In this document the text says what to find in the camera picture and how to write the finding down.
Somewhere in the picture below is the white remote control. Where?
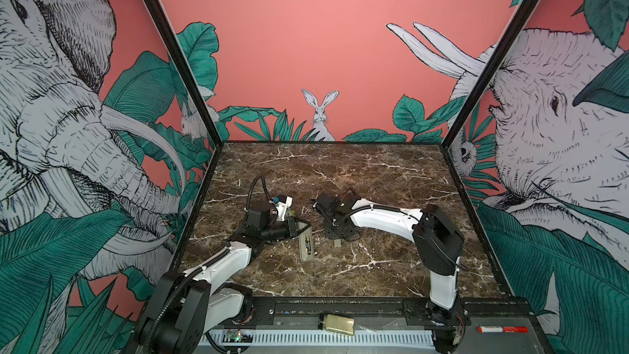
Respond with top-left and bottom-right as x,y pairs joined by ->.
299,237 -> 314,262

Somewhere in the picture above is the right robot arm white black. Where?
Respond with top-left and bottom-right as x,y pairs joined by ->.
312,193 -> 465,311

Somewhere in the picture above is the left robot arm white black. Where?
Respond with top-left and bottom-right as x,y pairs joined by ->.
123,195 -> 304,353

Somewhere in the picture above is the brass metal box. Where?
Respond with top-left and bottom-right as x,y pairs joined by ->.
320,314 -> 355,336

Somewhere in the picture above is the small circuit board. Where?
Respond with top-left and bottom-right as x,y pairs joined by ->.
222,329 -> 254,346

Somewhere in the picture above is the red white marker pen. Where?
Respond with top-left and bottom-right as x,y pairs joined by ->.
477,325 -> 529,334

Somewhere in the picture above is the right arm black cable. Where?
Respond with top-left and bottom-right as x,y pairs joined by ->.
314,198 -> 424,229

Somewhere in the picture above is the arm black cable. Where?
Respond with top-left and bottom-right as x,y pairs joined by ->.
314,198 -> 424,229
245,175 -> 276,212

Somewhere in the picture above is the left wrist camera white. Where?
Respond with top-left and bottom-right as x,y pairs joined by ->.
273,195 -> 293,221

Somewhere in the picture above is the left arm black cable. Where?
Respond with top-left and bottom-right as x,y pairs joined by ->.
245,175 -> 276,212

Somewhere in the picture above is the white slotted cable duct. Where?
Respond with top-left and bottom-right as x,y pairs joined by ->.
209,329 -> 435,350

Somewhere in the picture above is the black mounting rail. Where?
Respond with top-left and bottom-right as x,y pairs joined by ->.
246,297 -> 533,329

